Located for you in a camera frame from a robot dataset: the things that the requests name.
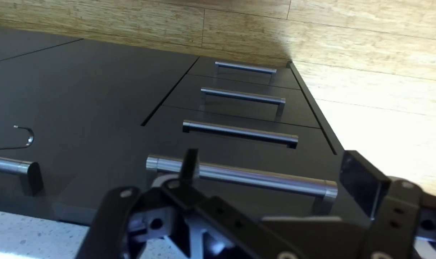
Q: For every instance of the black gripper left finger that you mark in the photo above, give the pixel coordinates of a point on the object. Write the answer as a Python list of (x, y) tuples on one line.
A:
[(132, 216)]

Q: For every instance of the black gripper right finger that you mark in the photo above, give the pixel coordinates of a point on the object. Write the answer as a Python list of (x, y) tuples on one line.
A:
[(399, 216)]

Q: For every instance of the thin metal hook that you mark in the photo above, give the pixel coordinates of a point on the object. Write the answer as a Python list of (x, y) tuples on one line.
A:
[(31, 136)]

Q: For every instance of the dark kitchen base cabinet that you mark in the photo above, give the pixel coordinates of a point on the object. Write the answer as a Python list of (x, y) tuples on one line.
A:
[(83, 86)]

